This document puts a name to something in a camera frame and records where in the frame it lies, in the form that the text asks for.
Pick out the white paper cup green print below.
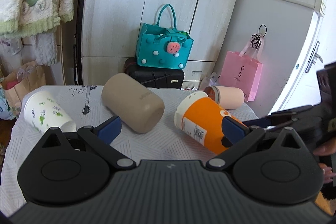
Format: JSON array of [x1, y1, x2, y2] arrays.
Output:
[[23, 90, 77, 133]]

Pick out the silver door handle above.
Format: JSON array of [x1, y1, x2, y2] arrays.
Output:
[[305, 41, 323, 73]]

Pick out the black hard case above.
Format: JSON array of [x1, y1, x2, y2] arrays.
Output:
[[123, 57, 185, 89]]

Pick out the grey wardrobe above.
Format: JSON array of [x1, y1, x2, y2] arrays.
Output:
[[76, 0, 236, 88]]

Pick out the orange paper cup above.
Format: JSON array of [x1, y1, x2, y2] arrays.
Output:
[[174, 92, 245, 155]]

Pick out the person's hand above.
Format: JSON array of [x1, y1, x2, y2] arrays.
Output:
[[313, 138, 336, 184]]

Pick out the teal felt handbag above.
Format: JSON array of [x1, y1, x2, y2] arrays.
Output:
[[135, 4, 194, 70]]

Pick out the black hair ties on hook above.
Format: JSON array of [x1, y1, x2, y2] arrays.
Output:
[[250, 24, 268, 50]]

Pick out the brown paper bag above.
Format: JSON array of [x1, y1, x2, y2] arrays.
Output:
[[1, 61, 46, 117]]

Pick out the white patterned tablecloth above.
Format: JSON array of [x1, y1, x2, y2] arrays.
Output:
[[1, 86, 214, 216]]

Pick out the pink paper gift bag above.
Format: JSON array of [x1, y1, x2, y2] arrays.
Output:
[[219, 38, 264, 102]]

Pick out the pink cup with lid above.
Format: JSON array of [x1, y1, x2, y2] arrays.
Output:
[[204, 86, 244, 110]]

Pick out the beige tumbler cup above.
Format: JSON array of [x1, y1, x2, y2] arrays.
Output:
[[101, 73, 165, 134]]

